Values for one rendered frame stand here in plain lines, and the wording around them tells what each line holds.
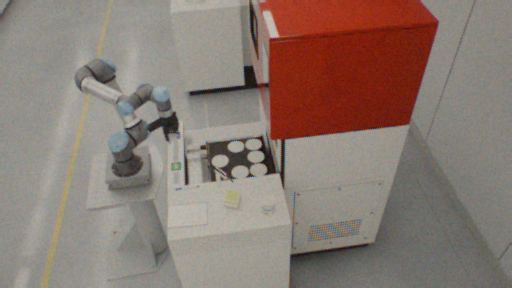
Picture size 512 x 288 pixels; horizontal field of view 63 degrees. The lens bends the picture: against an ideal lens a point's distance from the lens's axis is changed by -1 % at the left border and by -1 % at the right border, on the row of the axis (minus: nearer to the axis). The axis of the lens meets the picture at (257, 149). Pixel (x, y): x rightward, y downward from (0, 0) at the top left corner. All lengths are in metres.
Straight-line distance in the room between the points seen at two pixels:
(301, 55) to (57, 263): 2.43
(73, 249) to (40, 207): 0.57
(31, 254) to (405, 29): 3.00
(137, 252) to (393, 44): 2.31
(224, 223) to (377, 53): 1.10
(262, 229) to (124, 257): 1.45
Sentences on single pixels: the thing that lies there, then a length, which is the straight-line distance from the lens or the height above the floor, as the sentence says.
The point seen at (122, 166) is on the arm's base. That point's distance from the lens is 2.56.
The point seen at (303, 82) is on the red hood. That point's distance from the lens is 1.96.
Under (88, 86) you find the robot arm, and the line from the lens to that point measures 2.32.
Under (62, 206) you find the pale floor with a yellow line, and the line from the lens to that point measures 3.84.
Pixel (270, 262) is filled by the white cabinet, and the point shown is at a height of 0.62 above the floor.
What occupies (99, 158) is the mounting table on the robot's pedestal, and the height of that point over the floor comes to 0.82.
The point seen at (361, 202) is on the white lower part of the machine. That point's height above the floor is 0.59.
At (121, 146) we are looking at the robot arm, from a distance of 2.46.
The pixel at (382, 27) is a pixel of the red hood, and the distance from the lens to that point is 1.93.
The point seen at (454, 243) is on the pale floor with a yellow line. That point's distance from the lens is 3.49.
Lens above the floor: 2.73
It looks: 45 degrees down
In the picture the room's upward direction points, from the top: 3 degrees counter-clockwise
